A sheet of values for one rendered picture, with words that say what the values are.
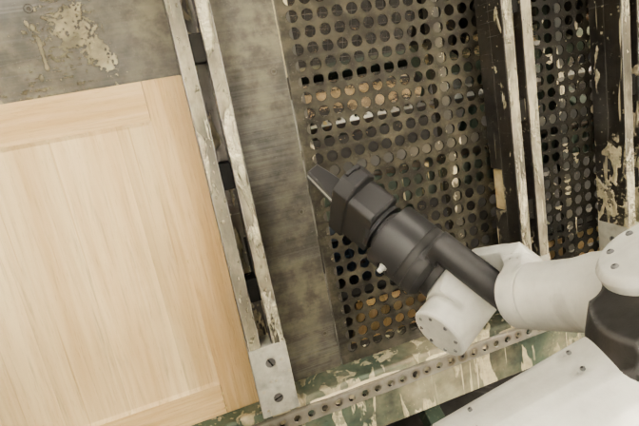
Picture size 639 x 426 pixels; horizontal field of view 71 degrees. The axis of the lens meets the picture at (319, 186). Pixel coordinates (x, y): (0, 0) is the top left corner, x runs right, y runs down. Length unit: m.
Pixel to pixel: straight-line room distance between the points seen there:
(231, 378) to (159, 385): 0.12
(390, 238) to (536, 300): 0.17
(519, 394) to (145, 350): 0.61
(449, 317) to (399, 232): 0.11
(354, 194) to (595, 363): 0.33
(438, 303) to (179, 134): 0.44
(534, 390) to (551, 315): 0.14
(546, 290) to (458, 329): 0.12
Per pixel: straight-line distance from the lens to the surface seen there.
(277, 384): 0.80
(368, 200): 0.55
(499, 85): 0.87
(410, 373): 0.90
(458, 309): 0.53
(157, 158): 0.72
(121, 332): 0.80
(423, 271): 0.53
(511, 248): 0.53
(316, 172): 0.61
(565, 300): 0.43
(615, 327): 0.32
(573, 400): 0.31
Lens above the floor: 1.70
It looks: 43 degrees down
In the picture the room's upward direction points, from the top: straight up
